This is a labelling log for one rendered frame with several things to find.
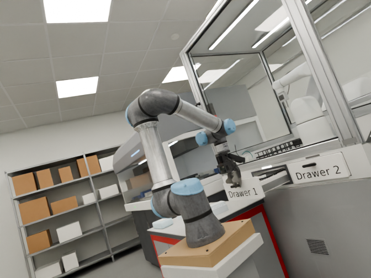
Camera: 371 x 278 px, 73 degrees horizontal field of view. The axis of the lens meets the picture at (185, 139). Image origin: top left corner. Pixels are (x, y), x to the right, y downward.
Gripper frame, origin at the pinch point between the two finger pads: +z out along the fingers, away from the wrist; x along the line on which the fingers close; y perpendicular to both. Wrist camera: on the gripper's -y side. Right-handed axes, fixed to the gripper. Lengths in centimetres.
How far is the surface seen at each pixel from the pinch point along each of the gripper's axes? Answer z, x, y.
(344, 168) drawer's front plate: 5, 45, -23
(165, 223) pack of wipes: 12, -50, 28
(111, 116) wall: -180, -413, -62
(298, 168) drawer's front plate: 0.7, 22.7, -22.9
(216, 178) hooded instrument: -2, -80, -42
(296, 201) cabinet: 18.3, 12.1, -24.8
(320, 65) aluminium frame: -42, 52, -25
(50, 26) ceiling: -190, -126, 53
